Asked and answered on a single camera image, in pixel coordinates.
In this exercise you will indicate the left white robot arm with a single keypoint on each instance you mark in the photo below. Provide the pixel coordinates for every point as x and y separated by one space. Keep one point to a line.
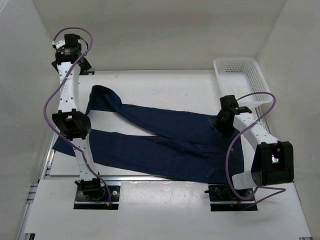
72 123

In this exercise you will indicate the aluminium rail frame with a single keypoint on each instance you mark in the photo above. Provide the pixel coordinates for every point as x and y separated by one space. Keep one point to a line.
151 207

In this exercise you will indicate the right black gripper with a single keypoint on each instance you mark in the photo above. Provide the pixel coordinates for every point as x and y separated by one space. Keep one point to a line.
216 123

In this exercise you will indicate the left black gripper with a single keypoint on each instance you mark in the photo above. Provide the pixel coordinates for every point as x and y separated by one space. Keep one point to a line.
85 68

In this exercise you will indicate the dark blue denim trousers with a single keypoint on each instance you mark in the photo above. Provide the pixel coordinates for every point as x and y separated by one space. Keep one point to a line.
181 146

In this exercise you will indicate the white perforated plastic basket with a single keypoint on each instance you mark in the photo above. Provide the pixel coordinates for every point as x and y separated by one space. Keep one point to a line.
243 78

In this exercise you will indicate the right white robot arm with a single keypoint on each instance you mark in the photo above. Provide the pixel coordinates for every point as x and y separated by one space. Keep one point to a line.
273 161

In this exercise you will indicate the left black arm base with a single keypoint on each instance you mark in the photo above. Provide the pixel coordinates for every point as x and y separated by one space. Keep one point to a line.
93 195

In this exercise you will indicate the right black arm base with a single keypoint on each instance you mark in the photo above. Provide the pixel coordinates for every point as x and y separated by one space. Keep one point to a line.
222 199

